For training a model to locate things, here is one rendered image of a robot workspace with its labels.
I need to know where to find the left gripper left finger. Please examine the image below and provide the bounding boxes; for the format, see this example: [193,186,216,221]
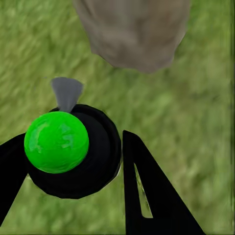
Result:
[0,133,28,226]

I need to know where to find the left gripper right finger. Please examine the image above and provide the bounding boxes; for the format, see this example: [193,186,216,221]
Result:
[122,130,205,235]

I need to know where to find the pesticide atomizer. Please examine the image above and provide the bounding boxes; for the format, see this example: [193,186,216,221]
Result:
[24,77,122,199]

